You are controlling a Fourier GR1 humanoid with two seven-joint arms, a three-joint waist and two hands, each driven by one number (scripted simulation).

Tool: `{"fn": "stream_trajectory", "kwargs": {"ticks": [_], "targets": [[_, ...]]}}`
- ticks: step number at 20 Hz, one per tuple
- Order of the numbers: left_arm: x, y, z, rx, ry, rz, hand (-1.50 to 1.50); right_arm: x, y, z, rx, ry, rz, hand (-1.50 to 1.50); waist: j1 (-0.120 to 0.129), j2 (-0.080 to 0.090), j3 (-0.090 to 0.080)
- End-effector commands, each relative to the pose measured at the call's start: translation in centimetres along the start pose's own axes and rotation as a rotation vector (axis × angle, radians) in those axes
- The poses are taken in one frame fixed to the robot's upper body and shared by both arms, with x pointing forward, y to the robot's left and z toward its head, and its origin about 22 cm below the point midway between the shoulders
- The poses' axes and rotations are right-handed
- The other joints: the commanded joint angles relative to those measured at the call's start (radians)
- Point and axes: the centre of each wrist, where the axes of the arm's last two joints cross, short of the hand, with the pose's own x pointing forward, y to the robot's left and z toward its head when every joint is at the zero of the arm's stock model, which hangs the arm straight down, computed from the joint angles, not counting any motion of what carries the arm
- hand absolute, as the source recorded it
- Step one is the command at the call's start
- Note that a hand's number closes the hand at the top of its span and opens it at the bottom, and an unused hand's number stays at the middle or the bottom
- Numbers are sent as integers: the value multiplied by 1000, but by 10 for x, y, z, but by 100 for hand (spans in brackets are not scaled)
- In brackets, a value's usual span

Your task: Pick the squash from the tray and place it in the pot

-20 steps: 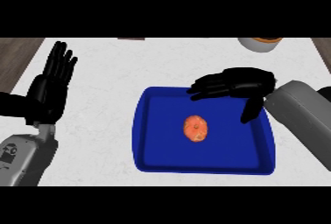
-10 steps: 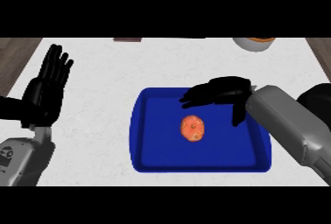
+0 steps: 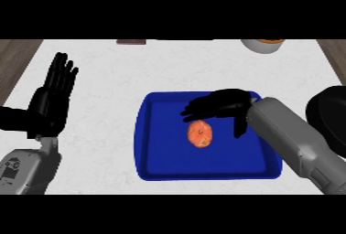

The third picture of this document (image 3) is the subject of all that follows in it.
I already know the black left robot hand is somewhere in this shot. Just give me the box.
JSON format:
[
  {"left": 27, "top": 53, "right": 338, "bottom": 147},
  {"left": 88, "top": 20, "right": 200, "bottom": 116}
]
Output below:
[{"left": 0, "top": 52, "right": 79, "bottom": 140}]

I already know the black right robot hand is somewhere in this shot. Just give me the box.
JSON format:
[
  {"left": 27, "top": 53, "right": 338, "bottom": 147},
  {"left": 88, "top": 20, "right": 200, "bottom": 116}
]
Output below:
[{"left": 180, "top": 88, "right": 258, "bottom": 139}]

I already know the orange squash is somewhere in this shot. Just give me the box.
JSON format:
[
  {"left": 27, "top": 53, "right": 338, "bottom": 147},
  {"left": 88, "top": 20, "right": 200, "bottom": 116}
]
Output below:
[{"left": 186, "top": 120, "right": 212, "bottom": 149}]

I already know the blue tray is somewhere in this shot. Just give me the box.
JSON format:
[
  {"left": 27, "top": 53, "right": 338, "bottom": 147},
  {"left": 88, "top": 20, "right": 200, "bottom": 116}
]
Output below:
[{"left": 132, "top": 90, "right": 283, "bottom": 182}]

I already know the black pot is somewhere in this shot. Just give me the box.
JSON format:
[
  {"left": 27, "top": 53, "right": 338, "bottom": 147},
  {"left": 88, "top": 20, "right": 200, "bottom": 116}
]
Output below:
[{"left": 304, "top": 85, "right": 346, "bottom": 159}]

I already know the white bowl with orange contents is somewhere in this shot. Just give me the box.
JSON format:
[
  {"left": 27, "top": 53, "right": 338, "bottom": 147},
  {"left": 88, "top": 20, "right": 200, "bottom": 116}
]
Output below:
[{"left": 239, "top": 39, "right": 286, "bottom": 55}]

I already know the dark brown flat object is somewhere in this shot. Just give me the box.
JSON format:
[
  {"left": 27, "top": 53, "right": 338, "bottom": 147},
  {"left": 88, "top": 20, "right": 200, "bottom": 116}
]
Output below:
[{"left": 116, "top": 39, "right": 147, "bottom": 46}]

